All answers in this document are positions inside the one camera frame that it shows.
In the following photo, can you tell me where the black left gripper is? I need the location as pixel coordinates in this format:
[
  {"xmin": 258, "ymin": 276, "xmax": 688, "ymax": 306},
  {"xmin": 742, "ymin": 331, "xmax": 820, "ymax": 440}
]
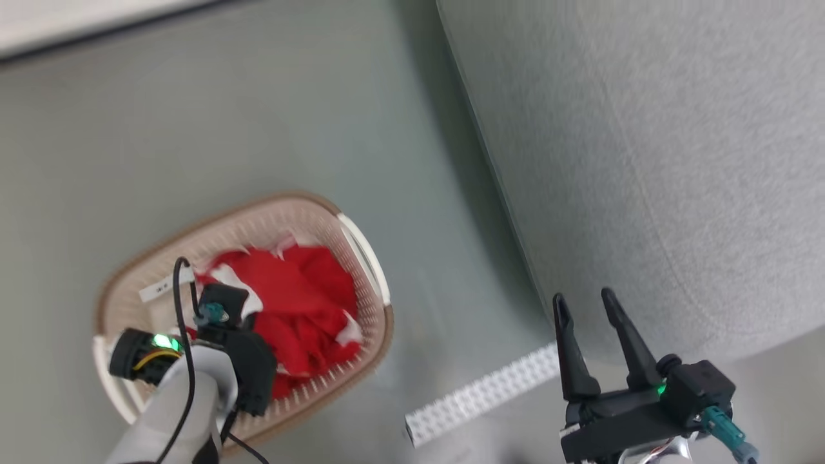
[{"xmin": 221, "ymin": 330, "xmax": 279, "ymax": 418}]

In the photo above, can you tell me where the grey fabric sofa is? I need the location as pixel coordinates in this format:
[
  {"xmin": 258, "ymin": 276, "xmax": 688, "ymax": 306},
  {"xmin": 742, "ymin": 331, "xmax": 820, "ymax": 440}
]
[{"xmin": 437, "ymin": 0, "xmax": 825, "ymax": 362}]

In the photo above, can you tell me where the white label sticker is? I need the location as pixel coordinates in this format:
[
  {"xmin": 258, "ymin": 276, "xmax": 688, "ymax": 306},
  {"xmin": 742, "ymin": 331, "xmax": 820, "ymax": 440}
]
[{"xmin": 139, "ymin": 267, "xmax": 197, "ymax": 304}]

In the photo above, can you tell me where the teal cable connector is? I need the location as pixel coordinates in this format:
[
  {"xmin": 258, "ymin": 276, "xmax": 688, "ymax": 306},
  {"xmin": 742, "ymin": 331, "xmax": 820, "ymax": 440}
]
[
  {"xmin": 197, "ymin": 302, "xmax": 230, "ymax": 327},
  {"xmin": 701, "ymin": 405, "xmax": 760, "ymax": 464}
]

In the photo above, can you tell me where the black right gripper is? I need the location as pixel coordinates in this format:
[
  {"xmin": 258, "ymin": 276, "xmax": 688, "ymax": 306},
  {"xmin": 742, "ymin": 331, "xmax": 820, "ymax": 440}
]
[{"xmin": 552, "ymin": 287, "xmax": 685, "ymax": 464}]

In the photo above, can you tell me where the dark grey baseboard strip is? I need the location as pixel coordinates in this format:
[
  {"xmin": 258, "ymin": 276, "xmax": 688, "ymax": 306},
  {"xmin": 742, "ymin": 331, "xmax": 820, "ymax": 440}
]
[{"xmin": 0, "ymin": 0, "xmax": 258, "ymax": 65}]

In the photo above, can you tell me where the white perforated strip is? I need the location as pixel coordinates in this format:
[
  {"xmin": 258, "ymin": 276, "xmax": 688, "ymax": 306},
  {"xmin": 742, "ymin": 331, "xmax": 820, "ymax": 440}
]
[{"xmin": 405, "ymin": 342, "xmax": 561, "ymax": 449}]

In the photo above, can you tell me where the red and white clothing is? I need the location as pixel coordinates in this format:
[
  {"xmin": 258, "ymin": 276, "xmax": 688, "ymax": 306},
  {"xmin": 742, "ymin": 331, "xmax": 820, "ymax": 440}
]
[{"xmin": 184, "ymin": 242, "xmax": 365, "ymax": 400}]

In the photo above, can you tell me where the thin black cable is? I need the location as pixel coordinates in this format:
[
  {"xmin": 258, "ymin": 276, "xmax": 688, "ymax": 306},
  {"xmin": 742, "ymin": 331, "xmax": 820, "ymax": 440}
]
[
  {"xmin": 222, "ymin": 412, "xmax": 270, "ymax": 464},
  {"xmin": 153, "ymin": 256, "xmax": 202, "ymax": 464}
]

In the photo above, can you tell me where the cream basket with brown rim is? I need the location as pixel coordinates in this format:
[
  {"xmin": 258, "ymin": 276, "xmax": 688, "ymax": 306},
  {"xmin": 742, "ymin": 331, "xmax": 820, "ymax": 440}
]
[{"xmin": 92, "ymin": 191, "xmax": 395, "ymax": 452}]

